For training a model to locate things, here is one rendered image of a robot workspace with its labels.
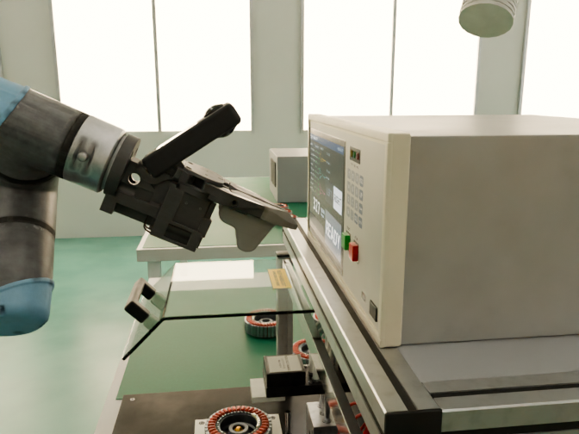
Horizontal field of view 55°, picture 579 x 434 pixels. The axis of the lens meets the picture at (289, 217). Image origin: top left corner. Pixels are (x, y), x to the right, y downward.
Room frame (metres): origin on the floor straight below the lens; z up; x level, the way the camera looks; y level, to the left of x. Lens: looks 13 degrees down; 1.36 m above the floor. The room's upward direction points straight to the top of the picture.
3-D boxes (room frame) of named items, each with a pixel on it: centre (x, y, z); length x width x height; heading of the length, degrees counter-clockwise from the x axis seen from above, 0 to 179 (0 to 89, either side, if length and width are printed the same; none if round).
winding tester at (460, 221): (0.73, -0.25, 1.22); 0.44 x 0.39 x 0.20; 7
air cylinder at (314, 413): (0.84, -0.06, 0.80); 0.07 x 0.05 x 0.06; 7
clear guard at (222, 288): (0.82, 0.08, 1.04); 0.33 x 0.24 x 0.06; 97
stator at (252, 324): (1.34, 0.06, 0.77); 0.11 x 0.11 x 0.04
